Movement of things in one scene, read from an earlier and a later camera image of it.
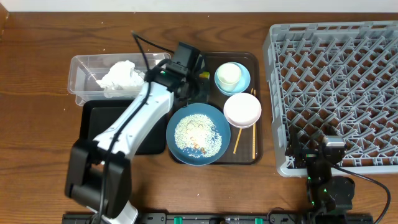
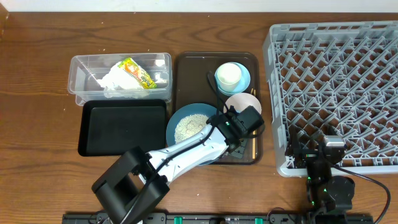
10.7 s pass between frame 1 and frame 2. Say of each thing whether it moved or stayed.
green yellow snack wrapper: moved
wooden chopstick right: stayed
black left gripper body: moved
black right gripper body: stayed
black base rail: stayed
